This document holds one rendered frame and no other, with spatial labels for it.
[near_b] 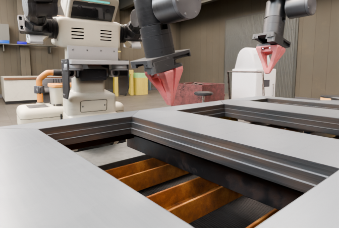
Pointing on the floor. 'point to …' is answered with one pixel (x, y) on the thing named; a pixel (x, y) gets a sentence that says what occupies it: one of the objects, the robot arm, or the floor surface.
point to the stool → (203, 94)
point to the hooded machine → (239, 77)
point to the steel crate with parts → (188, 92)
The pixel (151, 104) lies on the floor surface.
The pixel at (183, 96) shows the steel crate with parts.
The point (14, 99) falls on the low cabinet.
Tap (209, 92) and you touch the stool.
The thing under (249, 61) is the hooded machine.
